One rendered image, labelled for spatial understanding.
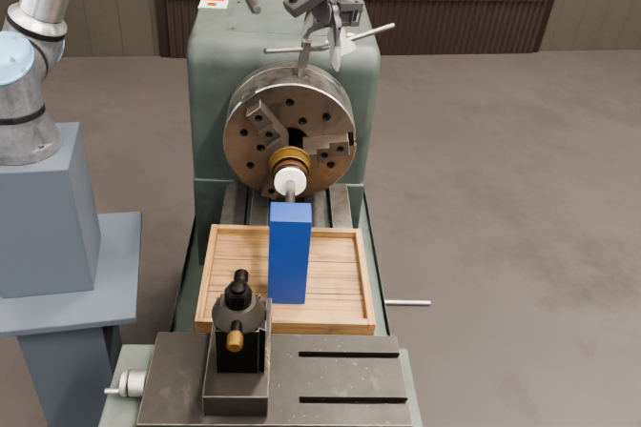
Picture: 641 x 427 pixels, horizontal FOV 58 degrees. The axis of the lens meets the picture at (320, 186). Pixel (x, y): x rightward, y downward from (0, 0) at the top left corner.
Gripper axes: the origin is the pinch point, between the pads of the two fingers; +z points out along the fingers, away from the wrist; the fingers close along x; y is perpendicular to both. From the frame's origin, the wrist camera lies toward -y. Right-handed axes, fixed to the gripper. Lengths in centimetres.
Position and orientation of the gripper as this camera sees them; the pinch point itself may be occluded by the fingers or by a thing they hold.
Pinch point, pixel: (316, 58)
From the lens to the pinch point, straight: 132.6
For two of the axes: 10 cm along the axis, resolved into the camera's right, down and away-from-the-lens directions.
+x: -5.0, -5.7, 6.5
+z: -1.7, 8.0, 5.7
